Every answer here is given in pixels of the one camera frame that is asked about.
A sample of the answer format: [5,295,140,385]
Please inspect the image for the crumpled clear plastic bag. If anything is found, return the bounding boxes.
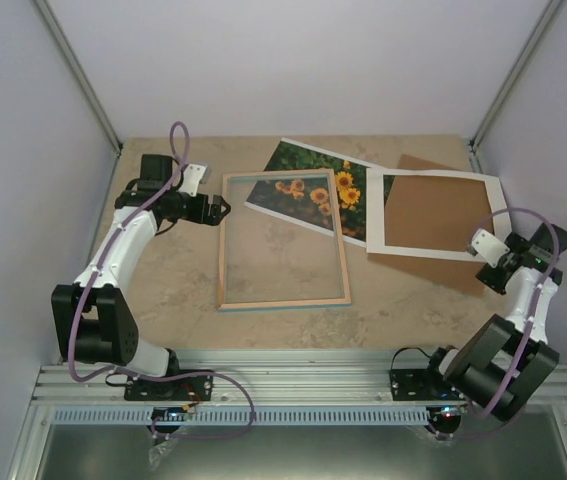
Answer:
[148,437,177,471]

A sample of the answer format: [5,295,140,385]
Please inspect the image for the right controller circuit board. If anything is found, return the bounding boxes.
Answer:
[434,404,467,418]

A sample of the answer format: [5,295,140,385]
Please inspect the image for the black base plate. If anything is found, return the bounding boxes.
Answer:
[389,369,460,401]
[124,375,213,403]

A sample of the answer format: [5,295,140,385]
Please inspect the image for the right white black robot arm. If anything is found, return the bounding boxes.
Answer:
[421,223,567,422]

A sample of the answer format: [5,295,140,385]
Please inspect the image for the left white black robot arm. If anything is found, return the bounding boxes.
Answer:
[51,154,231,399]

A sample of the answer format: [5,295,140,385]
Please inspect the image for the aluminium rail platform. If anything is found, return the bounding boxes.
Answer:
[31,349,567,406]

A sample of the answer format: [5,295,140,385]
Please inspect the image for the controller circuit board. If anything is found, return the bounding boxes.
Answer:
[150,404,197,423]
[434,404,467,418]

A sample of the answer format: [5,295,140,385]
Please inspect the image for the right aluminium corner post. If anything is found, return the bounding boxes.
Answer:
[468,0,567,155]

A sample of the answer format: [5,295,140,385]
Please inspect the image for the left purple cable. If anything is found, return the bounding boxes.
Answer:
[70,121,256,441]

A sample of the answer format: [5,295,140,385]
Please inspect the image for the wrist white camera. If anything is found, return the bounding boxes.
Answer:
[467,228,510,268]
[179,163,211,197]

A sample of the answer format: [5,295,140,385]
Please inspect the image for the brown cardboard backing board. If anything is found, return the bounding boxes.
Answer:
[366,154,491,297]

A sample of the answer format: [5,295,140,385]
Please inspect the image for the grey slotted cable duct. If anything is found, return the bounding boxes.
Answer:
[53,406,429,427]

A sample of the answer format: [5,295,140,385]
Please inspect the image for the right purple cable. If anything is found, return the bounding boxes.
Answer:
[427,207,562,441]

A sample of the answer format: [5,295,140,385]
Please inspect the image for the left controller circuit board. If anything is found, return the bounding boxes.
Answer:
[150,404,197,423]

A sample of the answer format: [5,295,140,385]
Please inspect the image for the purple cable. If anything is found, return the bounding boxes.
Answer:
[427,207,562,441]
[70,121,256,441]

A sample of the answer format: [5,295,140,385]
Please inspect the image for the white paper mat border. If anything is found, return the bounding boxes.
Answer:
[366,167,507,262]

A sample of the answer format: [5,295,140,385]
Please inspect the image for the wooden picture frame with glass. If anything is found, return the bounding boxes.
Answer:
[218,169,351,312]

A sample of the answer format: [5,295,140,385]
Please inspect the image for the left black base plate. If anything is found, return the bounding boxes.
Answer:
[124,375,213,403]

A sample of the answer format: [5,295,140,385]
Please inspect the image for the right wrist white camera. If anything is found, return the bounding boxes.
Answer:
[467,228,510,268]

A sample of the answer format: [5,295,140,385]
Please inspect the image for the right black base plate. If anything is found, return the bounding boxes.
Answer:
[389,369,460,401]

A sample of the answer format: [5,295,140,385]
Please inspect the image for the left aluminium corner post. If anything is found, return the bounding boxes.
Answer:
[31,0,123,157]

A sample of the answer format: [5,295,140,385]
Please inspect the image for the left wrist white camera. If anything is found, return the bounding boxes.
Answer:
[179,163,211,197]

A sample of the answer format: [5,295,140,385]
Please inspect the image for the aluminium corner post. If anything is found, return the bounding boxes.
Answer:
[31,0,123,157]
[468,0,567,155]

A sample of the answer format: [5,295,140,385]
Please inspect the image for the sunflower photo print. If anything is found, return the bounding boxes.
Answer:
[247,139,374,246]

